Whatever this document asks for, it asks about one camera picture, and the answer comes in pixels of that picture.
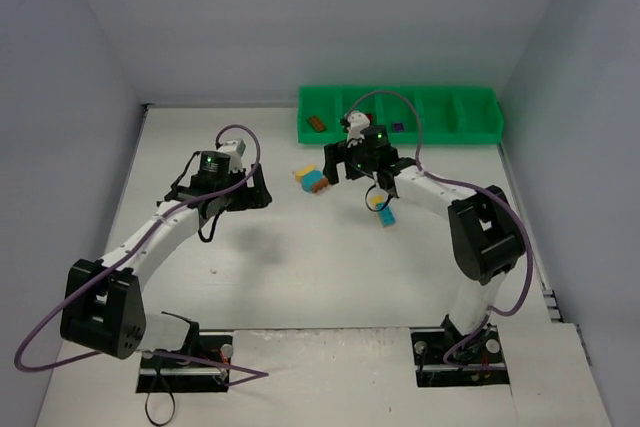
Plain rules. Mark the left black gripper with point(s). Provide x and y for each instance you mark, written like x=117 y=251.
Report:
x=249 y=194

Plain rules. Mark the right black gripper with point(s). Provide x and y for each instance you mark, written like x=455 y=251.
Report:
x=359 y=167

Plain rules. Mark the teal rounded lego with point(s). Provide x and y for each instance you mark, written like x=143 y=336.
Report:
x=309 y=179

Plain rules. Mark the brown long lego plate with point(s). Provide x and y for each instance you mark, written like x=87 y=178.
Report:
x=320 y=185

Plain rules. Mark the yellow half-round lego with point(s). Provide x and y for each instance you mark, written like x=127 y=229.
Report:
x=300 y=173

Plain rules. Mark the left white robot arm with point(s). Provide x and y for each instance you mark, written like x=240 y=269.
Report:
x=106 y=311

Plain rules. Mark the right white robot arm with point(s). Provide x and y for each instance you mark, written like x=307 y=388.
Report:
x=487 y=237

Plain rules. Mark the yellow lego brick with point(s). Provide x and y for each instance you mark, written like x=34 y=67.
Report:
x=377 y=203

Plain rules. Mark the teal lego brick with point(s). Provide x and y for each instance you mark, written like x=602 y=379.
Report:
x=385 y=215

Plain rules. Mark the green compartment bin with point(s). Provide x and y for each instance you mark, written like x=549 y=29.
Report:
x=436 y=115

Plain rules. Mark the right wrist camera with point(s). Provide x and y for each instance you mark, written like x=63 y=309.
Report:
x=353 y=125

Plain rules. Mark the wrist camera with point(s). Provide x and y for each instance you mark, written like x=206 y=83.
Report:
x=353 y=125
x=234 y=147

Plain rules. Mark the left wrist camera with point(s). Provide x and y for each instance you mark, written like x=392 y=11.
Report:
x=234 y=147

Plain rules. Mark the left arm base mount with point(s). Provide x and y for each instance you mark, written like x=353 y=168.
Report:
x=162 y=375

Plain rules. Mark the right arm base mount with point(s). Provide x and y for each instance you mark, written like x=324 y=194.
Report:
x=478 y=363

